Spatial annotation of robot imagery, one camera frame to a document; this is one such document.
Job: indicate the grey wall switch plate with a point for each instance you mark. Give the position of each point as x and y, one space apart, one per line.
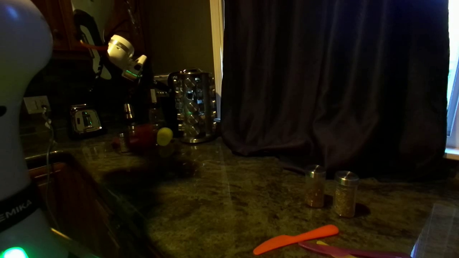
163 87

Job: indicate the red plastic cup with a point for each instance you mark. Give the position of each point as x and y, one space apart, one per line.
143 138

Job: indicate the dark wooden wall cabinet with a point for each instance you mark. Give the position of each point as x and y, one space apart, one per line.
58 24

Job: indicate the white wall outlet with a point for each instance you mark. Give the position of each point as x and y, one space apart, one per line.
36 105

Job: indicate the wooden base cabinet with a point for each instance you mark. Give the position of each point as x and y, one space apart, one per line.
72 206

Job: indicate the glass spice bottle metal cap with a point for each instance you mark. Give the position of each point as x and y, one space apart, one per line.
345 196
315 187

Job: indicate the purple plastic spatula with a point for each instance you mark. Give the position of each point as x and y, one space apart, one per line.
335 250

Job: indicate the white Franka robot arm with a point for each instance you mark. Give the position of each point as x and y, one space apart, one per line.
15 95

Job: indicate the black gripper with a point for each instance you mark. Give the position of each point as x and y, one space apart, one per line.
144 95

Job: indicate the yellow-green plastic cup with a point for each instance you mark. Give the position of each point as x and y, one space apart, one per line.
165 137

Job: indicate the orange plastic spatula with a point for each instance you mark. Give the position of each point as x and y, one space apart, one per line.
296 237

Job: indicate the silver toaster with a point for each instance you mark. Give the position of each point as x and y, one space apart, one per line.
87 121

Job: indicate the chrome revolving spice rack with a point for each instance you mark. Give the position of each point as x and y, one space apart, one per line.
194 105

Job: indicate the dark window curtain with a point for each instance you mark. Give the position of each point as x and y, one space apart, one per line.
335 87

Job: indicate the clear plastic container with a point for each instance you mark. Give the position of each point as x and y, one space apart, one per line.
439 234

